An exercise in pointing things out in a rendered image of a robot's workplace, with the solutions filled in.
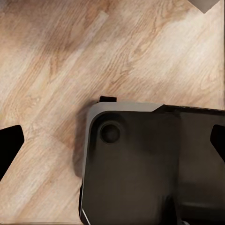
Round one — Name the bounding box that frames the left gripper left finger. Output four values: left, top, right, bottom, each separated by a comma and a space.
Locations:
0, 125, 24, 180

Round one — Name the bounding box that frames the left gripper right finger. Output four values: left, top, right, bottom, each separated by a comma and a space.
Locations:
210, 124, 225, 162

